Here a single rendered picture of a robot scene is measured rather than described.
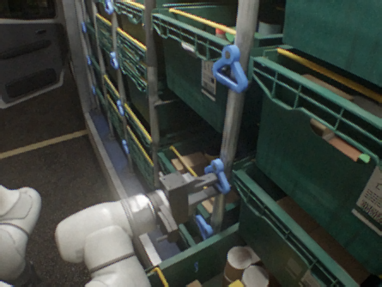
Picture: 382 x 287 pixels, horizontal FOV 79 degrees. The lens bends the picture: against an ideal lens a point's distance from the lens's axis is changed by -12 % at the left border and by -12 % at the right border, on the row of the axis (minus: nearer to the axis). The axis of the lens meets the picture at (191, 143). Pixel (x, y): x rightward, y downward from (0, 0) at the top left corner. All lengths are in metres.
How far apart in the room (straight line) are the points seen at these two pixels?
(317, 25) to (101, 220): 0.51
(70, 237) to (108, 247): 0.08
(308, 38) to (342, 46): 0.06
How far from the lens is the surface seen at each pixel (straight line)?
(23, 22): 3.46
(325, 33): 0.42
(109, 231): 0.54
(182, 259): 0.78
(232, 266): 0.82
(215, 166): 0.62
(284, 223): 0.55
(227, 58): 0.49
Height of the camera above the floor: 1.86
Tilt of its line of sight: 37 degrees down
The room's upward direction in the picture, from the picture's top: 3 degrees clockwise
